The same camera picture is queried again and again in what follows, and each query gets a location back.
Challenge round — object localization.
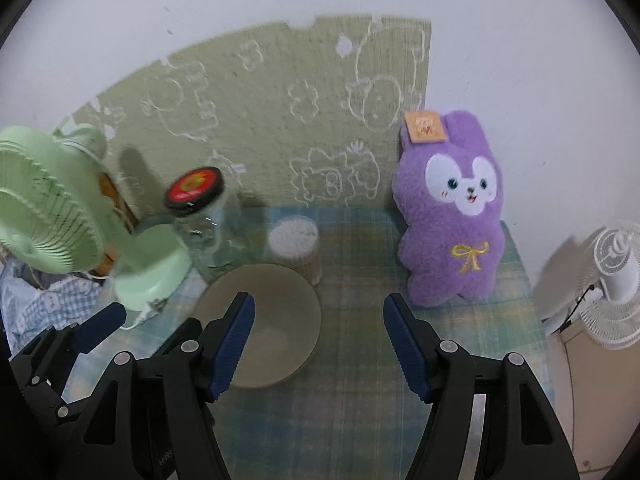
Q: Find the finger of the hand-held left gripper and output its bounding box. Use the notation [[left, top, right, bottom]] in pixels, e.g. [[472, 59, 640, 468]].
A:
[[9, 302, 127, 431]]

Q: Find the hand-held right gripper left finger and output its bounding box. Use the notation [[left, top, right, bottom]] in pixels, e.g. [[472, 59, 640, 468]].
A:
[[60, 291, 257, 480]]

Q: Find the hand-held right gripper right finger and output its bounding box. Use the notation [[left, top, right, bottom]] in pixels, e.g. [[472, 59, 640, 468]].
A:
[[383, 293, 581, 480]]

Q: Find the large cream bowl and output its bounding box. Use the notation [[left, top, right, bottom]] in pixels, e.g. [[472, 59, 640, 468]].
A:
[[194, 263, 322, 390]]

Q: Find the blue gingham cloth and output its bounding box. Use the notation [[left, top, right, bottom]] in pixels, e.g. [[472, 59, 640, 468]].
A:
[[0, 260, 121, 361]]

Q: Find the plaid tablecloth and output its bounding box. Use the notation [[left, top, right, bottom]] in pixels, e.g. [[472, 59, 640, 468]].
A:
[[65, 205, 556, 480]]

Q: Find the purple plush rabbit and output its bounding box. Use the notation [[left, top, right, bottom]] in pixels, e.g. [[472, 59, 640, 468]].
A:
[[391, 108, 505, 308]]

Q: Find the glass jar red lid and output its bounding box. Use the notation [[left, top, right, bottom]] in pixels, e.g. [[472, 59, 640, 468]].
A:
[[164, 166, 246, 283]]

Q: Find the cotton swab container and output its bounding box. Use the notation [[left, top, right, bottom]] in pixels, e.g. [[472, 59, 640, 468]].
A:
[[267, 215, 322, 286]]

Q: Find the green desk fan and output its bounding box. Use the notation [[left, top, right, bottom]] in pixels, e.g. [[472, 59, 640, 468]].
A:
[[0, 124, 193, 317]]

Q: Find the orange wooden furniture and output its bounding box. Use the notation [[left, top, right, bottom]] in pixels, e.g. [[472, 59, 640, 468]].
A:
[[95, 170, 138, 273]]

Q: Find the beige door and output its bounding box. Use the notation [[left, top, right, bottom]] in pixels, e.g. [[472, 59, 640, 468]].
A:
[[550, 320, 640, 461]]

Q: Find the white standing fan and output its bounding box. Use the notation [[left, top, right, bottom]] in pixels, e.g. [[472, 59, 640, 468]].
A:
[[537, 220, 640, 351]]

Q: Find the white fan cord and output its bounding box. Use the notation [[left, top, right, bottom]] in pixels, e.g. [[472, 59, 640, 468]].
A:
[[120, 297, 168, 332]]

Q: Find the black fan cable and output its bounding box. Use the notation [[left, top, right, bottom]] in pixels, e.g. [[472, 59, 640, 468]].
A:
[[560, 284, 597, 333]]

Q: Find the green cartoon wall mat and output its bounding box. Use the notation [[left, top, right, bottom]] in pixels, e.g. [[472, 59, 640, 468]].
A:
[[52, 14, 433, 211]]

